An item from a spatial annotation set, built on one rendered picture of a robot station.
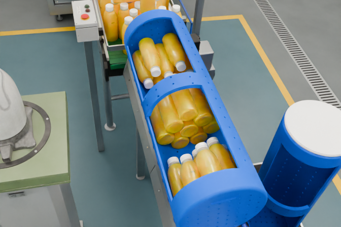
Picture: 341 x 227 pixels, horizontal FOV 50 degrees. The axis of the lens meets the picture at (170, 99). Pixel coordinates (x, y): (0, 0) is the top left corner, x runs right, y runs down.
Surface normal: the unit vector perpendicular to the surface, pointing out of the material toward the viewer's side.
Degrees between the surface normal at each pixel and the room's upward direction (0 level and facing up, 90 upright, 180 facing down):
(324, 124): 0
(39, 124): 2
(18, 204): 90
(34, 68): 0
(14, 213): 90
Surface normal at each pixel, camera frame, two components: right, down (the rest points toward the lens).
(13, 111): 0.91, 0.31
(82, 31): 0.25, 0.71
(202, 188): -0.43, -0.51
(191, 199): -0.65, -0.37
